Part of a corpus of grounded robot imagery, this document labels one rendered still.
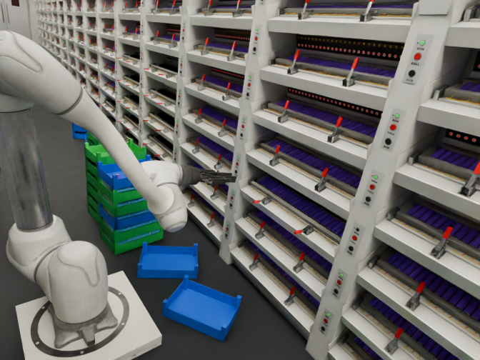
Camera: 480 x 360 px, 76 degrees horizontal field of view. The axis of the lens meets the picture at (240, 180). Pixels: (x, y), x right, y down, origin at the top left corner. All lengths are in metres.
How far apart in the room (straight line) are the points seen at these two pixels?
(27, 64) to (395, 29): 0.93
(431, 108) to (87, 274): 1.06
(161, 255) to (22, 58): 1.29
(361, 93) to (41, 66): 0.86
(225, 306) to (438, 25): 1.33
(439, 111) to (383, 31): 0.29
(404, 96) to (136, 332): 1.09
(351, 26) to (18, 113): 0.99
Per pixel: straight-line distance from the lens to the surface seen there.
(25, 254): 1.17
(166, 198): 1.06
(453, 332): 1.13
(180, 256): 1.84
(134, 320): 1.20
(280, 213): 1.38
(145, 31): 2.65
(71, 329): 1.17
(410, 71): 1.00
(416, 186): 1.01
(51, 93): 0.84
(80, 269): 1.03
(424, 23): 1.02
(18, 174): 1.05
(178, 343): 1.44
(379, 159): 1.04
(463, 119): 0.95
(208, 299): 1.60
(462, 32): 0.98
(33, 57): 0.82
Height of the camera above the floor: 1.13
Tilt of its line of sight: 23 degrees down
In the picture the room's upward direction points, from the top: 9 degrees clockwise
